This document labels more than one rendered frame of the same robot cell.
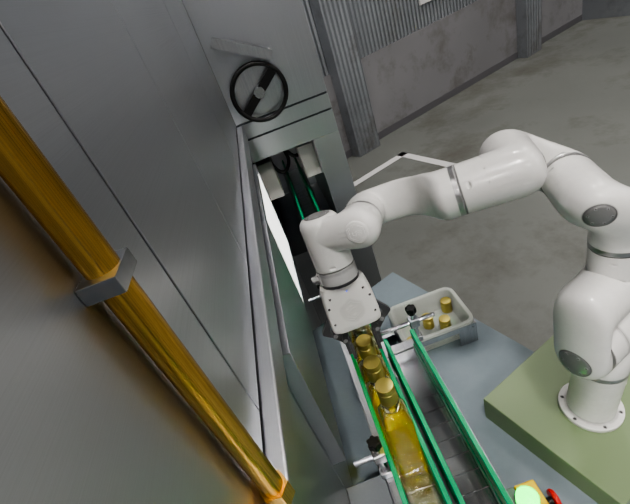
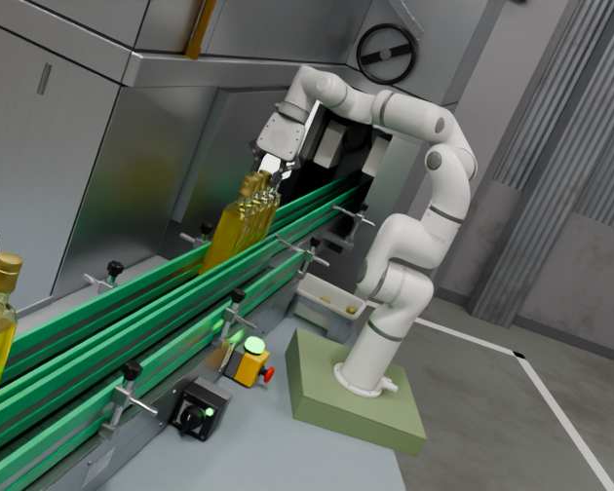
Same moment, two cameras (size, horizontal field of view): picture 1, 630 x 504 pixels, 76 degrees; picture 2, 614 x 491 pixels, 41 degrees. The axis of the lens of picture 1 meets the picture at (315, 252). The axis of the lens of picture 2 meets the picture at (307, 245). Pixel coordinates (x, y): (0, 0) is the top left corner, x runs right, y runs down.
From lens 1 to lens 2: 1.48 m
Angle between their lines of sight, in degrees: 18
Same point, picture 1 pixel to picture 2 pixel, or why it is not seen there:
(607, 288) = (412, 222)
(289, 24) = (454, 30)
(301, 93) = (418, 88)
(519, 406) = (313, 346)
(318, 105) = not seen: hidden behind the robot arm
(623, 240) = (439, 194)
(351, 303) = (282, 133)
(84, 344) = not seen: outside the picture
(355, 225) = (325, 79)
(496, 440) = (274, 359)
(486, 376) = not seen: hidden behind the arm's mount
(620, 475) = (323, 394)
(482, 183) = (400, 104)
